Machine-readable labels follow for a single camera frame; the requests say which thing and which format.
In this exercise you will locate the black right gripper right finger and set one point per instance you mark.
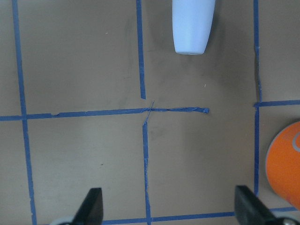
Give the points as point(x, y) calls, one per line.
point(249, 210)

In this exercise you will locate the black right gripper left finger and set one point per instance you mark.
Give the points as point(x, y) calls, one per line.
point(91, 210)

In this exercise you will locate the orange can with silver lid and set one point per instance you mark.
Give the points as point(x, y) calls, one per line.
point(282, 164)

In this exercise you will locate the light blue plastic cup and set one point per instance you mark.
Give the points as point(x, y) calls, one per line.
point(191, 25)

